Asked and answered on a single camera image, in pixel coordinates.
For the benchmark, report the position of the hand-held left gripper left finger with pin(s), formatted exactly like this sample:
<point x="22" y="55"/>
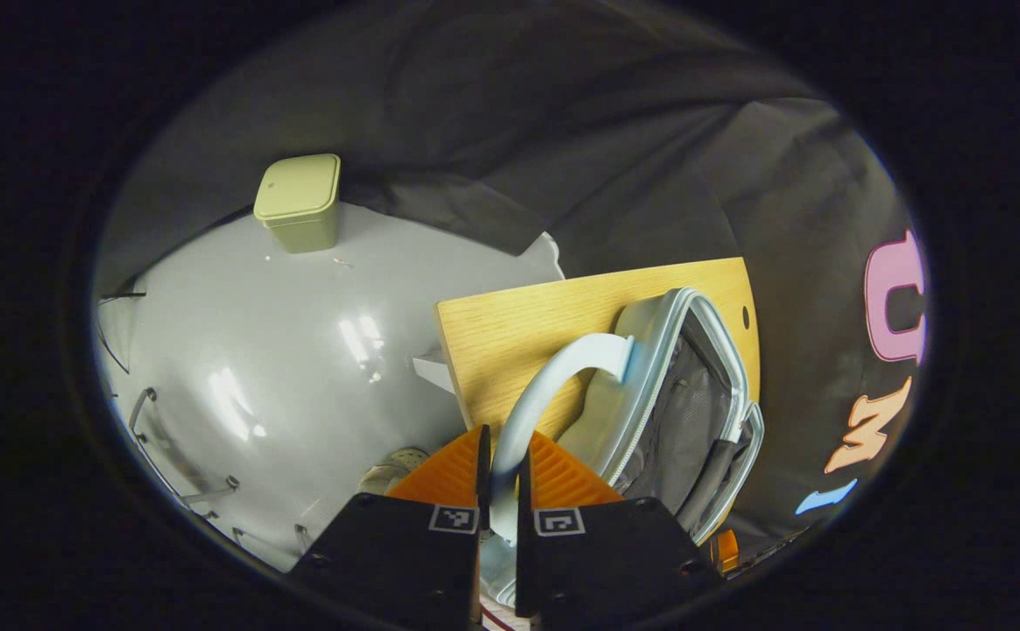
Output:
<point x="405" y="570"/>

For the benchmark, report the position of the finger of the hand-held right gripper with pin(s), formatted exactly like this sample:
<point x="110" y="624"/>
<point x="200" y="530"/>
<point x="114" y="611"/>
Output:
<point x="725" y="550"/>

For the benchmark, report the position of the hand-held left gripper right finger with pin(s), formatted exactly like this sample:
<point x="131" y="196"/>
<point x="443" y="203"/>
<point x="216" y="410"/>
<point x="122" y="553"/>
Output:
<point x="606" y="565"/>

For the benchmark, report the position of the round perforated disc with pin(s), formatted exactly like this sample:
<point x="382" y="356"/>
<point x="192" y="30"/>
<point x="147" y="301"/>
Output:
<point x="383" y="473"/>

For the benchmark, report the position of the white table support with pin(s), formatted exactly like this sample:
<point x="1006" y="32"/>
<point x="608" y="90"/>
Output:
<point x="433" y="368"/>

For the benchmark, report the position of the pale green lidded bin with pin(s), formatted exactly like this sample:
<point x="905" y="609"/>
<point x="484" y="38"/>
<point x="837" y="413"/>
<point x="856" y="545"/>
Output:
<point x="300" y="197"/>

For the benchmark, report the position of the black backdrop cloth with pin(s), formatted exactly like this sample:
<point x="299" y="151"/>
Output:
<point x="519" y="131"/>

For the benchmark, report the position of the chrome metal frame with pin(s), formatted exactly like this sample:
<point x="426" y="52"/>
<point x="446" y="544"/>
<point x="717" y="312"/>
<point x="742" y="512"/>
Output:
<point x="208" y="492"/>

